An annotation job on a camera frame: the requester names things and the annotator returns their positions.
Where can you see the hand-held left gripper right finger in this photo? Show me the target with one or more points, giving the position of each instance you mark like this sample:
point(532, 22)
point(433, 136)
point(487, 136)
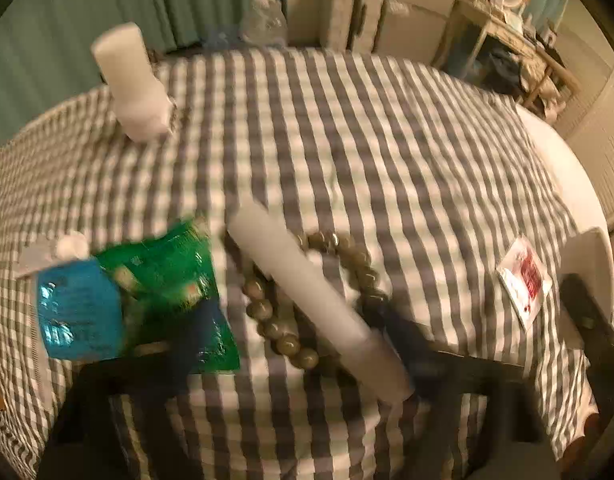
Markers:
point(404, 342)

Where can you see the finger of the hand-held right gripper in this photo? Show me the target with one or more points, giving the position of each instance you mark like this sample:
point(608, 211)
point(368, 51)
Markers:
point(582, 305)

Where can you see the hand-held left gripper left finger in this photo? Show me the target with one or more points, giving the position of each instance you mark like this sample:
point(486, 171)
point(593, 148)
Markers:
point(192, 332)

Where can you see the long white tube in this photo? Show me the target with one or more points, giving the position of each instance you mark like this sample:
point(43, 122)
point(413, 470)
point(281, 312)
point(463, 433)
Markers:
point(307, 290)

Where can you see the person's right hand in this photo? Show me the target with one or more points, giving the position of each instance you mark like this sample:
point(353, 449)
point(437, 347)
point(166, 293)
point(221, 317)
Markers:
point(582, 435)

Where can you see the red white sachet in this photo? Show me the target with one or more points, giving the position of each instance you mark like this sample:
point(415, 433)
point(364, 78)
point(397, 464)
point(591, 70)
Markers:
point(524, 280)

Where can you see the green snack packet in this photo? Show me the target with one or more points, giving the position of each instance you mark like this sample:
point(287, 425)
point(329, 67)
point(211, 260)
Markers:
point(172, 270)

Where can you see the shiny blue packet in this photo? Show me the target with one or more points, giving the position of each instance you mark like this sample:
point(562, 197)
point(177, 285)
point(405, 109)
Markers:
point(77, 310)

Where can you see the white louvred wardrobe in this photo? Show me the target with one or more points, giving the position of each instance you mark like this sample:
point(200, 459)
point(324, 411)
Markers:
point(607, 160)

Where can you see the grey white checkered cloth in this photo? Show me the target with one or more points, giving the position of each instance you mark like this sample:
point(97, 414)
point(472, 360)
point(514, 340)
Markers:
point(337, 135)

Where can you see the white cylindrical bottle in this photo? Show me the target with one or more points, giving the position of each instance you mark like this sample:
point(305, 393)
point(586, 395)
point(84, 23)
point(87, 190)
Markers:
point(132, 85)

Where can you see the cream dressing table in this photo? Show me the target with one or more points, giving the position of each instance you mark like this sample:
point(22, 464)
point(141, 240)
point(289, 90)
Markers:
point(492, 22)

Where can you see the clear plastic bag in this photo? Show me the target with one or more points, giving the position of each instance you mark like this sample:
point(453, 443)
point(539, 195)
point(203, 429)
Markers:
point(262, 20)

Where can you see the green curtain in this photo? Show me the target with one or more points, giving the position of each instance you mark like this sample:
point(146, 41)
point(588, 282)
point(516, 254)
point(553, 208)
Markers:
point(37, 35)

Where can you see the white suitcase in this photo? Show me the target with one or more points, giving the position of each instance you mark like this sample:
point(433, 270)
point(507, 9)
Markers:
point(337, 5)

